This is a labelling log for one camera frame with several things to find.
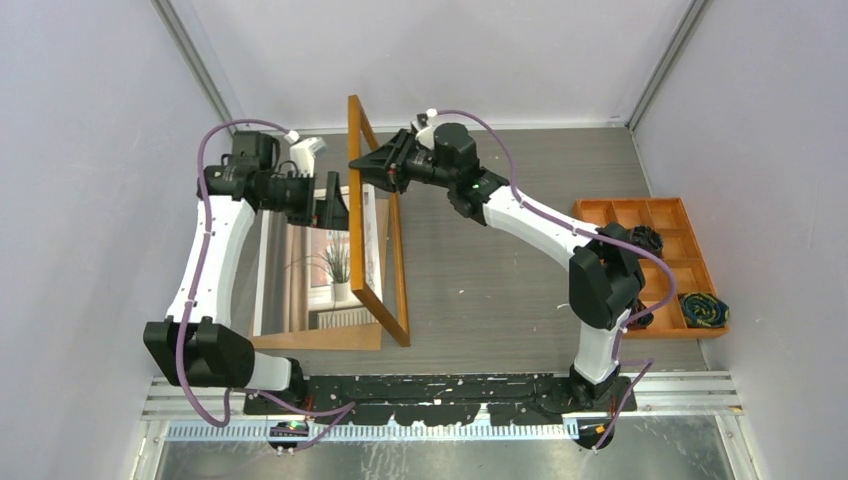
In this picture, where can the blue yellow rolled item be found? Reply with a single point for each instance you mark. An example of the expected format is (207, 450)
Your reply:
(703, 310)

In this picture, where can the orange wooden picture frame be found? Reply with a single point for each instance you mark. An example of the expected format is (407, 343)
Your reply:
(359, 132)

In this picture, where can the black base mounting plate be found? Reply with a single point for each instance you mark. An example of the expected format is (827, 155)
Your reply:
(451, 400)

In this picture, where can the brown cardboard backing board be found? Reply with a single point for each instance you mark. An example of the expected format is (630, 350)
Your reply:
(363, 338)

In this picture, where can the black rolled item in tray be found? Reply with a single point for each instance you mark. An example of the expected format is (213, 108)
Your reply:
(648, 239)

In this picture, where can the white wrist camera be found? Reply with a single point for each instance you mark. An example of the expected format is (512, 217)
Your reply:
(423, 128)
(304, 152)

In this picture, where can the photo of plant by window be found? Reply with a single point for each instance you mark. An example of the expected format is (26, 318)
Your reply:
(304, 280)

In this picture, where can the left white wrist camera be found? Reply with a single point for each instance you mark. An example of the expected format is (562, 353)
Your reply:
(304, 152)

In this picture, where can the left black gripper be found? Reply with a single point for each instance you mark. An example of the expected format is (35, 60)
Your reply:
(332, 213)

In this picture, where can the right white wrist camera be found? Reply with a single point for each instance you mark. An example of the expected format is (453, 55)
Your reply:
(423, 128)

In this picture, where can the orange wooden compartment tray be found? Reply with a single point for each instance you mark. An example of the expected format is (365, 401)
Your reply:
(681, 253)

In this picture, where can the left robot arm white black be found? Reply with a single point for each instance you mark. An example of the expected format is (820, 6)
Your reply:
(194, 345)

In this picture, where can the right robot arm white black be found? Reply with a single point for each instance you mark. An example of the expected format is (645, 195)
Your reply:
(605, 276)

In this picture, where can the aluminium rail at front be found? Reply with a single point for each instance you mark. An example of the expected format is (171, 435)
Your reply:
(667, 394)

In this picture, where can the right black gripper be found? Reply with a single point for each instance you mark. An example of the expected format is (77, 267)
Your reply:
(375, 168)

